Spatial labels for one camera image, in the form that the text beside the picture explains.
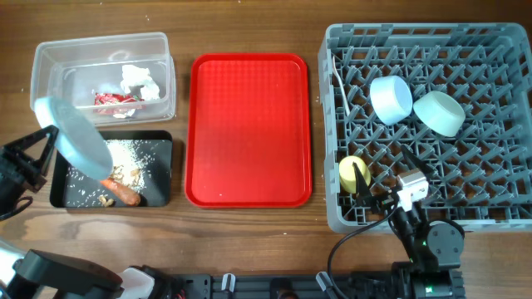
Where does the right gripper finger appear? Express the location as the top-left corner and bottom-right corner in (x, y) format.
(352, 162), (372, 203)
(401, 145), (428, 174)

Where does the yellow cup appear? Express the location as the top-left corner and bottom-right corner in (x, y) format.
(339, 155), (371, 194)

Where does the mint green bowl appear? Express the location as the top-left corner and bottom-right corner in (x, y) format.
(413, 91), (466, 137)

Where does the light blue plate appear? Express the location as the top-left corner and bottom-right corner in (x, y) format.
(34, 97), (113, 181)

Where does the light blue small bowl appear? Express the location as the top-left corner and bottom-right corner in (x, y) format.
(370, 76), (413, 125)

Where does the red snack wrapper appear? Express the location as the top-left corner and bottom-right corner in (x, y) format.
(94, 93), (144, 115)

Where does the food scraps and rice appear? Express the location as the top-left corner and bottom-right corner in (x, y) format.
(66, 139), (159, 208)

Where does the orange carrot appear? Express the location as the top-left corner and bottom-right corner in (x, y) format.
(101, 179), (141, 206)

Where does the white plastic spoon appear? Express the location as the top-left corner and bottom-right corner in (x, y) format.
(332, 55), (351, 116)

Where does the white tissue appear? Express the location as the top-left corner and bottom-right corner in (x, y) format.
(120, 65), (160, 100)

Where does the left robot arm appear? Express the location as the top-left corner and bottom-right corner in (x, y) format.
(1, 125), (155, 298)

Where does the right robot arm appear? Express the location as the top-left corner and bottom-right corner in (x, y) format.
(349, 145), (466, 299)

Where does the grey dishwasher rack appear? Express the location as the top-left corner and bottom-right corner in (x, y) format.
(318, 23), (531, 233)

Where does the black plastic tray bin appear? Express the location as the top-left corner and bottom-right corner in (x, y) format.
(49, 130), (173, 209)

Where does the red serving tray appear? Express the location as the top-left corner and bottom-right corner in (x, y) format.
(185, 53), (313, 208)

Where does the clear plastic bin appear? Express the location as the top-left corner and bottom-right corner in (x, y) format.
(30, 32), (177, 126)

